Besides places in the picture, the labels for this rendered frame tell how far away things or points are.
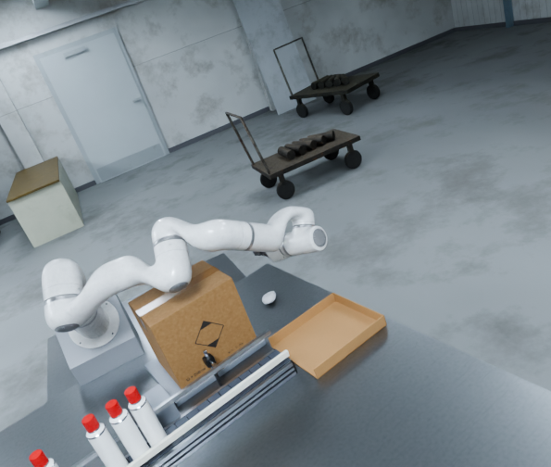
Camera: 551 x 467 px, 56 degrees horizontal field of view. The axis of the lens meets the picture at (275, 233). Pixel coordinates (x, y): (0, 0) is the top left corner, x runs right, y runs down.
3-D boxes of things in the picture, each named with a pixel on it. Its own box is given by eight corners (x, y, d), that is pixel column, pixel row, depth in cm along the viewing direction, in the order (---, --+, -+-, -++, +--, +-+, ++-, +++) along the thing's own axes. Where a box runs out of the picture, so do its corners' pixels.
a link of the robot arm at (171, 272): (59, 291, 171) (64, 338, 165) (32, 283, 160) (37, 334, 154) (192, 239, 161) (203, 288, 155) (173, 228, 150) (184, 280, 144)
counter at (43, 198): (77, 194, 850) (57, 156, 822) (84, 226, 672) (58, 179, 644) (38, 211, 834) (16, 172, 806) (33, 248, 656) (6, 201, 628)
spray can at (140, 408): (156, 455, 141) (123, 400, 133) (149, 445, 146) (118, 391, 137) (172, 442, 143) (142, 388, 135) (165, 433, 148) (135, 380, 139)
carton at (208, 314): (183, 393, 166) (149, 327, 155) (158, 362, 186) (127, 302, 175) (258, 342, 178) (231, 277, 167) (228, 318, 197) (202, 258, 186)
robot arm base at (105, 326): (72, 355, 191) (56, 345, 174) (64, 308, 197) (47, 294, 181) (124, 340, 194) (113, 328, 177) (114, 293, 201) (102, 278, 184)
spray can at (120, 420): (138, 469, 139) (104, 414, 131) (131, 458, 143) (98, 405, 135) (155, 456, 141) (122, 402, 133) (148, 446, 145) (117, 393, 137)
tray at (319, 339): (318, 379, 155) (314, 369, 153) (271, 347, 176) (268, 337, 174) (386, 324, 167) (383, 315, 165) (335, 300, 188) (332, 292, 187)
